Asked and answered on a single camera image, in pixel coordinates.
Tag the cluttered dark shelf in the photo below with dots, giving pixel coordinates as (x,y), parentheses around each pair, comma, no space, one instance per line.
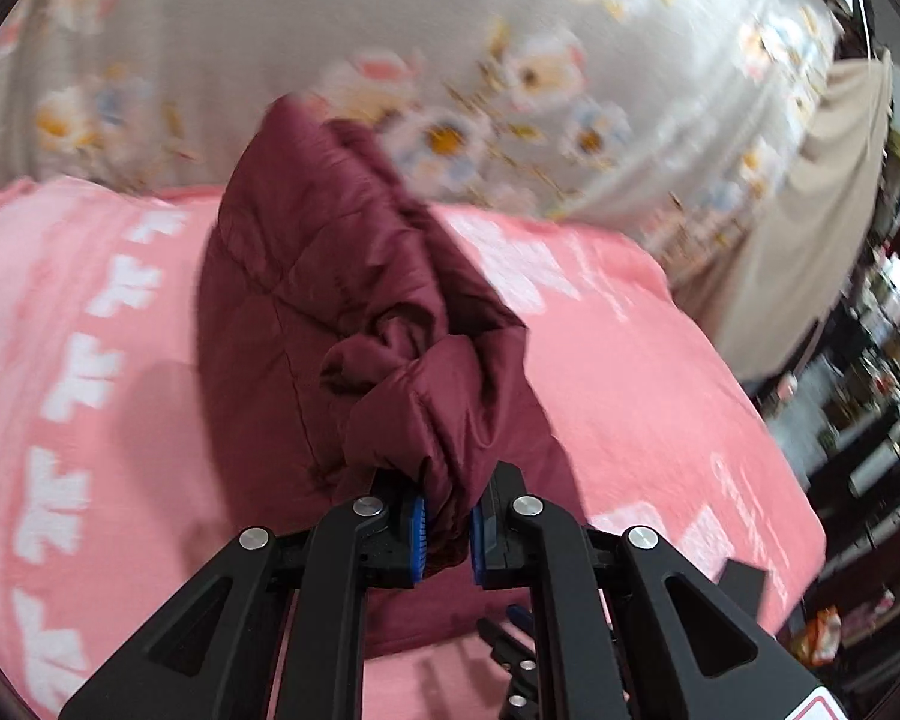
(841,430)

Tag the maroon quilted puffer jacket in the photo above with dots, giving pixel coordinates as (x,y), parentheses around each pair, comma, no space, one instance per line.
(341,331)

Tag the pink fleece blanket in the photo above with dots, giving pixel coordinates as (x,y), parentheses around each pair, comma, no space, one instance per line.
(108,499)

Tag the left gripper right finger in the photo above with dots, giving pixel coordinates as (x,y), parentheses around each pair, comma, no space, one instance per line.
(624,626)

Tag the beige bed sheet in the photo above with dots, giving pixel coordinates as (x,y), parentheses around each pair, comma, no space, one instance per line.
(757,301)

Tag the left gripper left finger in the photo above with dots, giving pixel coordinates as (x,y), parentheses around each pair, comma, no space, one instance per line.
(272,626)

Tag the grey floral duvet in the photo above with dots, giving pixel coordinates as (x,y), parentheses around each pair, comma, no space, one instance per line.
(670,120)

